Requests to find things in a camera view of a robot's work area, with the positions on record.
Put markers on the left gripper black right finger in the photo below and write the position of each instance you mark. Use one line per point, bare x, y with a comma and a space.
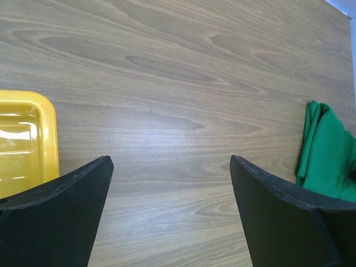
287, 225

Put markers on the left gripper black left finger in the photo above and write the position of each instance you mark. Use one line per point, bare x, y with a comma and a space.
55, 224

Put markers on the green t shirt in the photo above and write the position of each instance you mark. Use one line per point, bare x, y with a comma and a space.
327, 157

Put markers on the yellow plastic tray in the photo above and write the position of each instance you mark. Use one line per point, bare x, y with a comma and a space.
29, 144

